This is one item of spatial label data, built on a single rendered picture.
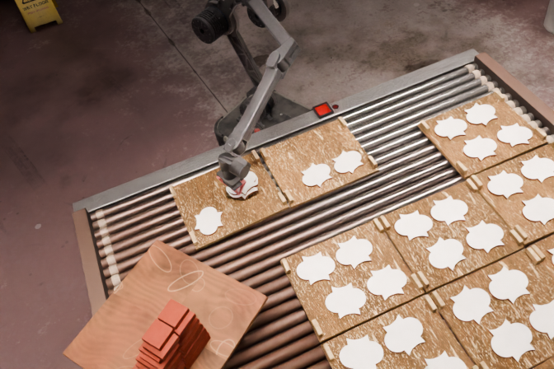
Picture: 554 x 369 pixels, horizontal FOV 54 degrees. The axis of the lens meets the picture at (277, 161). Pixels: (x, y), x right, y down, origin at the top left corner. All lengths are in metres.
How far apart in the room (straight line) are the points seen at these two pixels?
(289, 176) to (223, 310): 0.69
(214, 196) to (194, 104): 1.92
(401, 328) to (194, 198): 0.99
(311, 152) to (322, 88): 1.73
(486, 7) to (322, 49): 1.40
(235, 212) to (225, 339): 0.59
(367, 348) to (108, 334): 0.87
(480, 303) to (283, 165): 0.96
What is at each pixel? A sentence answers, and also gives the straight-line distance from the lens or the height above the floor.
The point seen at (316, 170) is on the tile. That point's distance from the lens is 2.30.
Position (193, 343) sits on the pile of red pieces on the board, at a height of 1.12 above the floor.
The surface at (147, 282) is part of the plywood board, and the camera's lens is 2.03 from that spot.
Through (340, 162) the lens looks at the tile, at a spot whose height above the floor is 0.95.
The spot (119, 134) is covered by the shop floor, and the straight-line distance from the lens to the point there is 4.12.
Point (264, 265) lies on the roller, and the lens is 2.10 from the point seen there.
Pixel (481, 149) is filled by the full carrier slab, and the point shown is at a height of 0.95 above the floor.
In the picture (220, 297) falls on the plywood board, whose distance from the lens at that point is 1.93.
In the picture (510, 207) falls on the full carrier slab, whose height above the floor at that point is 0.94.
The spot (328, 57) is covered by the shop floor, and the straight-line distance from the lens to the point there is 4.34.
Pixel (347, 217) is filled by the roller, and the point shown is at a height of 0.92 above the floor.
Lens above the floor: 2.73
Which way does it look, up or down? 49 degrees down
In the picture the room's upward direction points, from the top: 10 degrees counter-clockwise
